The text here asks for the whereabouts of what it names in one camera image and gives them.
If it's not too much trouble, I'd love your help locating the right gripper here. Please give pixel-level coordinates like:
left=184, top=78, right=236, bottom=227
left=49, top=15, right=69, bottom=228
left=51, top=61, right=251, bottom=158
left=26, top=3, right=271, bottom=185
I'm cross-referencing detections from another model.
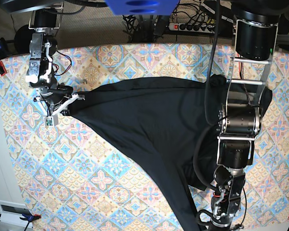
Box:
left=33, top=85, right=85, bottom=127

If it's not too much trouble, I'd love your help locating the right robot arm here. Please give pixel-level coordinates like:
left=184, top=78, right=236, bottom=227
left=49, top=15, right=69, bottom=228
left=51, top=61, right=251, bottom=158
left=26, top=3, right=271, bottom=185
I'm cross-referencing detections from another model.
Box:
left=0, top=0, right=81, bottom=127

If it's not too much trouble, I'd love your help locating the white floor box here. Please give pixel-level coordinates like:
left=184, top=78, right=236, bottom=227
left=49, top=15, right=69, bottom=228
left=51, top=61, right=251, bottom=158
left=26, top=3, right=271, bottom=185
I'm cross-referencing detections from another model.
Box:
left=0, top=200, right=30, bottom=227

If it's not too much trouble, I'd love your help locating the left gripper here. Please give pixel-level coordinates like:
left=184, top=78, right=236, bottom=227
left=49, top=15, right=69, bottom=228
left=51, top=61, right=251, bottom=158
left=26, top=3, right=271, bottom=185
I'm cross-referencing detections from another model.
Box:
left=197, top=209, right=243, bottom=231

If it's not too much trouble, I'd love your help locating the black round stool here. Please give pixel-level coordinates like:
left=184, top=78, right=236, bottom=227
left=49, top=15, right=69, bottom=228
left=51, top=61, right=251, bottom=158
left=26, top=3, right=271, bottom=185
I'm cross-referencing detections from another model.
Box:
left=14, top=25, right=35, bottom=54

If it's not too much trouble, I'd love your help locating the white power strip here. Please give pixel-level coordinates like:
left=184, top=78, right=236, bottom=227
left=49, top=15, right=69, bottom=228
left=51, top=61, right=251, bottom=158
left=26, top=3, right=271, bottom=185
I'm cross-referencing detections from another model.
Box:
left=168, top=23, right=215, bottom=33

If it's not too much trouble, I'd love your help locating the patterned tablecloth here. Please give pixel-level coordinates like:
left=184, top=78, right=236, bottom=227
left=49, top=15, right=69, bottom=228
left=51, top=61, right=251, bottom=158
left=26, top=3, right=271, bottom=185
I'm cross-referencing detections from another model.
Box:
left=0, top=44, right=289, bottom=231

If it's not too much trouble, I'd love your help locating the black t-shirt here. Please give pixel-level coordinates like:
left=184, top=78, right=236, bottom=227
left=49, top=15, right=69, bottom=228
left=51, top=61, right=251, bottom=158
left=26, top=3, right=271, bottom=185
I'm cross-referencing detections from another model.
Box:
left=69, top=75, right=273, bottom=231

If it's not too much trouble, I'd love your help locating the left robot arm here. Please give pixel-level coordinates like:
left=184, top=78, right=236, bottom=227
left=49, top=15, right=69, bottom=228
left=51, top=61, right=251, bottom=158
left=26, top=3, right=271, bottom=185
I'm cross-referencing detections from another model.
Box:
left=193, top=0, right=289, bottom=231

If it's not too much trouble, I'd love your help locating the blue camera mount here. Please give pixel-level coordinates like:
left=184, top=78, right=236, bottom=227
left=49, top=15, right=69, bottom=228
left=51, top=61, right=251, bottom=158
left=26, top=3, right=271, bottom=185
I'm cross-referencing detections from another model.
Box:
left=105, top=0, right=180, bottom=15

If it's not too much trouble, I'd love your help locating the orange black clamp lower left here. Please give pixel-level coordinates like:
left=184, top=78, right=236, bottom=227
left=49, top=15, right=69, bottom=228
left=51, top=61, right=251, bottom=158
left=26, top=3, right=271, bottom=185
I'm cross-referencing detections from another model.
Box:
left=0, top=213, right=41, bottom=222

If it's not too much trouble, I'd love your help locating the blue clamp far left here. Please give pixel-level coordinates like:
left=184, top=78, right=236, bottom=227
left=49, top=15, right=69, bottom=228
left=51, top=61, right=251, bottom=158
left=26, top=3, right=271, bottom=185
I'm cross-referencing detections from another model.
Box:
left=0, top=38, right=8, bottom=51

